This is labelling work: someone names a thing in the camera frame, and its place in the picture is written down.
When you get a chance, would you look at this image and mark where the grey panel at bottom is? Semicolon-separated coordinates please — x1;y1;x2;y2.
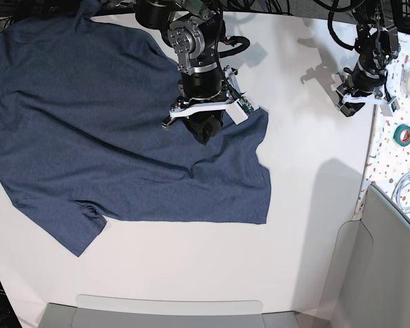
39;295;298;327

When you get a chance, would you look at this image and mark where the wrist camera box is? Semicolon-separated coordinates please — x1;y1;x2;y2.
225;97;259;125
381;98;399;117

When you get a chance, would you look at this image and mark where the coiled white cable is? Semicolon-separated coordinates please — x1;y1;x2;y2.
391;170;410;215

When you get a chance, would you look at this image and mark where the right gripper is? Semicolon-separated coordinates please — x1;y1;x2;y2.
162;64;247;145

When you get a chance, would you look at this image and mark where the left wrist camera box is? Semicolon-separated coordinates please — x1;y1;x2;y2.
381;98;399;117

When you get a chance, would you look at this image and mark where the grey panel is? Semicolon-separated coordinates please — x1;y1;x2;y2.
318;186;410;327
39;295;298;327

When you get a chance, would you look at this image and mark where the grey panel at right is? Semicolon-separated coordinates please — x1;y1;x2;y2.
318;186;410;327

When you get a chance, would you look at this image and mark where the terrazzo patterned side surface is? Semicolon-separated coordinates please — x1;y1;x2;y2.
354;33;410;219

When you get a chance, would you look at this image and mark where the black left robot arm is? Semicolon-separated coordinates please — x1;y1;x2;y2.
327;1;400;117

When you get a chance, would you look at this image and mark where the dark blue t-shirt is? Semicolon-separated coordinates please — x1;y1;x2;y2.
0;1;271;256

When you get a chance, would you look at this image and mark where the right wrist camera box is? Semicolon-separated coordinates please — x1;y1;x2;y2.
225;97;259;125

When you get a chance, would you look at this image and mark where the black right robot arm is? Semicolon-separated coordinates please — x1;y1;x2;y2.
133;0;257;144

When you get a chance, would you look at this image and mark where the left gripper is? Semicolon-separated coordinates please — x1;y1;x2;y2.
336;66;392;117

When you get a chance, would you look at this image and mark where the green tape roll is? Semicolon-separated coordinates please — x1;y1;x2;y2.
394;124;410;147

